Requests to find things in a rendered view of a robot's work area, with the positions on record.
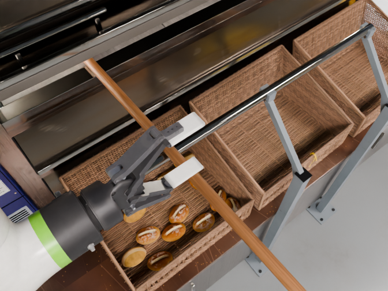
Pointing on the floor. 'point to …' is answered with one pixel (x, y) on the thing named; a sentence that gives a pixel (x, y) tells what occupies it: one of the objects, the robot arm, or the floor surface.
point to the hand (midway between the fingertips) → (194, 145)
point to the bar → (326, 208)
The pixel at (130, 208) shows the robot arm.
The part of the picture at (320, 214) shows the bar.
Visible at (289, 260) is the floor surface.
